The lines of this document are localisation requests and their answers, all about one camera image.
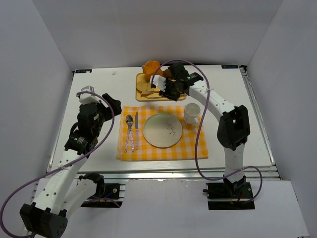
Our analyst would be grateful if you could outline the metal serving tongs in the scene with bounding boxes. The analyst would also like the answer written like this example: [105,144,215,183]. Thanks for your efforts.
[140,91,161,100]

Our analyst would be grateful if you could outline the sliced toast bread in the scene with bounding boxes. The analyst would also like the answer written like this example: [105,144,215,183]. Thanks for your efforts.
[136,79,160,93]

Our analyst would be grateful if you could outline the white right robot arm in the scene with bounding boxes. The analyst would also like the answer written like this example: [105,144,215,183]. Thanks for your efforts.
[150,60,250,193]

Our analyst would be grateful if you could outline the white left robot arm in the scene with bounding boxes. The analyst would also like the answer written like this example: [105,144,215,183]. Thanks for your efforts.
[20,93,122,238]

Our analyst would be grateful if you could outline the brown chocolate bread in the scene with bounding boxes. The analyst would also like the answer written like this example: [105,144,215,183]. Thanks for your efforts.
[162,69,171,78]

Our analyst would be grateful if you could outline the orange bread loaf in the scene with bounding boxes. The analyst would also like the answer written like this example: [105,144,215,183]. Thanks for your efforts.
[142,60,160,82]

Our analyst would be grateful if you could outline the silver fork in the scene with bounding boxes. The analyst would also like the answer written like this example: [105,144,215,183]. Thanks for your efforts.
[129,116,135,151]

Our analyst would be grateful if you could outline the white mug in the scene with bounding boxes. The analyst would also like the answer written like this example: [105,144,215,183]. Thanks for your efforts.
[183,103,201,126]

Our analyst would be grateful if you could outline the silver table knife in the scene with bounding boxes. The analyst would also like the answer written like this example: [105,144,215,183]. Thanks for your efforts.
[135,112,139,149]

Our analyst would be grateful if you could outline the yellow serving tray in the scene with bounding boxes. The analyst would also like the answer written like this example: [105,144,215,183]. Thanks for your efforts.
[135,72,187,102]

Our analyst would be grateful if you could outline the yellow checkered placemat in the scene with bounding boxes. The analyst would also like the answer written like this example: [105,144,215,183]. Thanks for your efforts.
[116,105,198,161]

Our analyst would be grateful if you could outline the pale green round plate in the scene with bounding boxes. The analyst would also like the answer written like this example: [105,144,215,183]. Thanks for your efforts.
[142,113,183,148]

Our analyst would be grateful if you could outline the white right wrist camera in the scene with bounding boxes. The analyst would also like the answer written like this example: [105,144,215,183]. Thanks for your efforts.
[150,75,166,92]

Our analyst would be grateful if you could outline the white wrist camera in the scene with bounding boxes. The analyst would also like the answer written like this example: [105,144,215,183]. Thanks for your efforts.
[150,75,166,92]
[76,85,99,105]

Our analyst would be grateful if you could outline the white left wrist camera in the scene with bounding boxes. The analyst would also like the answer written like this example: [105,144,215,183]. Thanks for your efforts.
[76,85,99,105]

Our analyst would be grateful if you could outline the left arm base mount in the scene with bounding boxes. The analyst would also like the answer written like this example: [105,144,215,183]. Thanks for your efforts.
[77,173,123,208]

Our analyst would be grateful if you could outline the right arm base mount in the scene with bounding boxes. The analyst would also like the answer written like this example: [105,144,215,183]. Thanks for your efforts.
[203,176,255,211]

